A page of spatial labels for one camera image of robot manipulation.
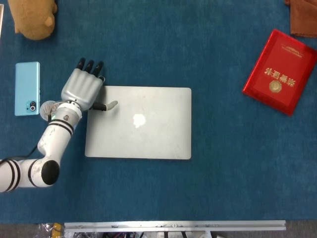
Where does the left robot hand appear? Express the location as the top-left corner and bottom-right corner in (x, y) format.
(60, 57), (118, 113)

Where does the silver laptop with apple logo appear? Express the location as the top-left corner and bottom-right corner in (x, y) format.
(84, 85), (192, 160)

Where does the clear round plastic jar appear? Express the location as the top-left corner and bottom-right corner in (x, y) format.
(40, 100), (60, 122)

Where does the light blue smartphone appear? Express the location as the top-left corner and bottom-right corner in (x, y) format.
(14, 61), (41, 117)

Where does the brown plush toy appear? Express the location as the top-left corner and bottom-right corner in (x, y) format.
(7, 0), (58, 41)

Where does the clear bag with yellow content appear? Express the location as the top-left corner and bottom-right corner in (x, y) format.
(34, 222), (65, 238)

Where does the red certificate folder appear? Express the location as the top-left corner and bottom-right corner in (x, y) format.
(242, 29), (317, 117)

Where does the brown cloth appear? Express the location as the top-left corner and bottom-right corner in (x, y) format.
(284, 0), (317, 38)

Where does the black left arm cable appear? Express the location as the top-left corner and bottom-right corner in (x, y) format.
(0, 145), (39, 165)

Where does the white board with metal frame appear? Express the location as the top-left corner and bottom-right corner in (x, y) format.
(0, 4), (5, 42)

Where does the cable bundle under rail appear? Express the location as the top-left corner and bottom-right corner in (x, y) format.
(103, 231), (216, 238)

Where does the aluminium rail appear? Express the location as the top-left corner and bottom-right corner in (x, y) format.
(63, 220), (287, 233)

